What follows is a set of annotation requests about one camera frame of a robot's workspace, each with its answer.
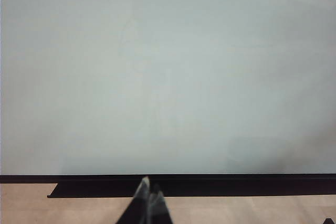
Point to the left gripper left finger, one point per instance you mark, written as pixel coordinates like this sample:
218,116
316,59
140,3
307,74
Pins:
137,205

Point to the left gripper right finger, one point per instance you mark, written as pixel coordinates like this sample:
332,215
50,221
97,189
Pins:
158,208

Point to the black whiteboard pen tray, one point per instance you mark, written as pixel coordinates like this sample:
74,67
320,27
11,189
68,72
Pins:
210,190

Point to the black pointed object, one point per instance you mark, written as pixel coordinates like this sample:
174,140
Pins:
329,221

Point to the white whiteboard with black frame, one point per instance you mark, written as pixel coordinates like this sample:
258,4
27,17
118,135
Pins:
157,77

